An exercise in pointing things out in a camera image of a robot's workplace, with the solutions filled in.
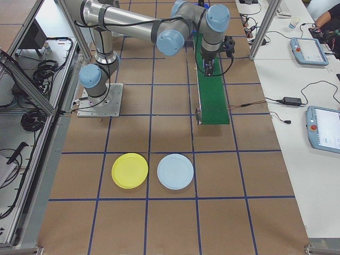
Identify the person forearm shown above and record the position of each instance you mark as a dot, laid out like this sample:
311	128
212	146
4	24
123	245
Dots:
328	13

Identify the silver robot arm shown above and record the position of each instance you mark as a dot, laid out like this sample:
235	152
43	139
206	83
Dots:
125	17

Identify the light blue plate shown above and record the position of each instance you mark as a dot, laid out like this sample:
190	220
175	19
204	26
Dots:
175	171

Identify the yellow plate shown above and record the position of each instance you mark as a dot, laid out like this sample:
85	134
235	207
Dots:
130	170

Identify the green conveyor belt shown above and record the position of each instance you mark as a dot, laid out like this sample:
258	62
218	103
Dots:
212	101

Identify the small electronics board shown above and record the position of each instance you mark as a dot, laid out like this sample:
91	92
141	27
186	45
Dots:
248	29

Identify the black power adapter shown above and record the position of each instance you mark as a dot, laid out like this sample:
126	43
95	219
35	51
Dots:
292	100
261	42

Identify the white keyboard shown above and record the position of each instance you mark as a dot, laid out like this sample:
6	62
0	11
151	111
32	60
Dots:
285	8

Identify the white paper cup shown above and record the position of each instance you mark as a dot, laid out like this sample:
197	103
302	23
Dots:
293	23

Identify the light blue teach pendant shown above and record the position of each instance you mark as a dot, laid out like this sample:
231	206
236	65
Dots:
324	130
309	50

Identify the black mat with electronics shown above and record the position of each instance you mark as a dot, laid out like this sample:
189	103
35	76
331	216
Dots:
322	35

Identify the black box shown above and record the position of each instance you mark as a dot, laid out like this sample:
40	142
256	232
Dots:
33	37

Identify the black handheld tool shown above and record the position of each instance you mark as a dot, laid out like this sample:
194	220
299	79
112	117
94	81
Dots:
17	152

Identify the aluminium profile post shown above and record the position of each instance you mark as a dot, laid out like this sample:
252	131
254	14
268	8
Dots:
263	29

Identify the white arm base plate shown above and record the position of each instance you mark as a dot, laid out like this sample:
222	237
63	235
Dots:
114	106

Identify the V-shaped metal bar frame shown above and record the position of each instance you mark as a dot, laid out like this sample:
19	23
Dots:
26	84

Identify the aluminium corner rail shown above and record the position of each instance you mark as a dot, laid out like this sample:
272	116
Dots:
21	250
321	248

